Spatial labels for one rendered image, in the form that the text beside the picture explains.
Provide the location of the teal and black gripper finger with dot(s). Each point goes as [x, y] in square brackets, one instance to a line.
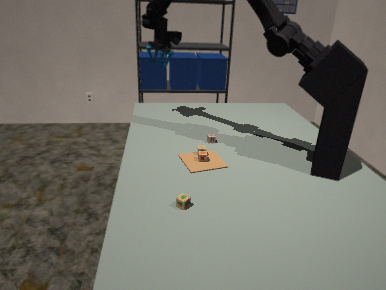
[169, 57]
[149, 51]

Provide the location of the tan square mat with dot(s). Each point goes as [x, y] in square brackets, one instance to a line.
[192, 163]

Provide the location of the beige letter block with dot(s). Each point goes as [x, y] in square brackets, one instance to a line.
[201, 148]
[183, 201]
[202, 156]
[211, 138]

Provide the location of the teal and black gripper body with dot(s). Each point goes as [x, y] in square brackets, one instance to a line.
[159, 41]

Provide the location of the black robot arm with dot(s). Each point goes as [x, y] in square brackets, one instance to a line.
[279, 42]

